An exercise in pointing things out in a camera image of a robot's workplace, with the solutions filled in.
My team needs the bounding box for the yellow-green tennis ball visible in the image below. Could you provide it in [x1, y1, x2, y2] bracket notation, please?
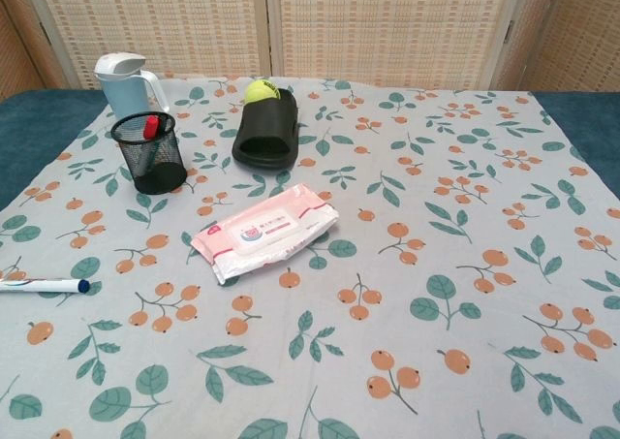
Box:
[243, 78, 283, 105]

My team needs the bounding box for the white marker blue cap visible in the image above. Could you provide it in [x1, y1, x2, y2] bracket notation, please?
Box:
[0, 277, 91, 296]

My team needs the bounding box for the floral fruit print tablecloth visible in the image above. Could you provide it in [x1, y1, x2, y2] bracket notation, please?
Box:
[0, 74, 620, 439]

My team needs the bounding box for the white plastic object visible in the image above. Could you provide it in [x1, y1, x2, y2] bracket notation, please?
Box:
[93, 50, 171, 120]

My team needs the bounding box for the black rubber slipper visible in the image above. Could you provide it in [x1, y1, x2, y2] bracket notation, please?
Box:
[231, 87, 300, 170]

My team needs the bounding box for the black round object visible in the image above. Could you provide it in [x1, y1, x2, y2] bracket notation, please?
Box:
[109, 110, 189, 196]

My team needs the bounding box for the pink wet wipes pack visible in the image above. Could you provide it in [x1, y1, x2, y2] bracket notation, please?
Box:
[190, 182, 339, 286]

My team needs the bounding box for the woven bamboo folding screen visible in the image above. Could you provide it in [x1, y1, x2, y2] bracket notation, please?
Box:
[0, 0, 620, 102]

